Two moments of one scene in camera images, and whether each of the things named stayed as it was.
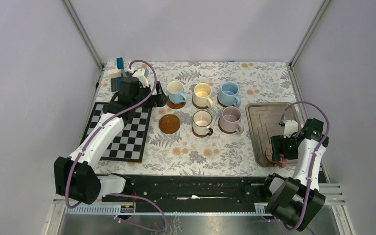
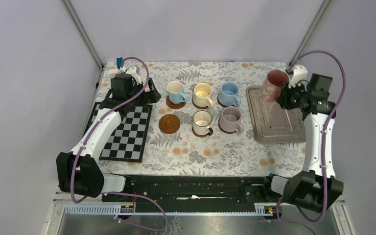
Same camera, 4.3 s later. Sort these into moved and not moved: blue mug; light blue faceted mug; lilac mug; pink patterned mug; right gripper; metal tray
Moved: metal tray; pink patterned mug; right gripper
Not moved: light blue faceted mug; lilac mug; blue mug
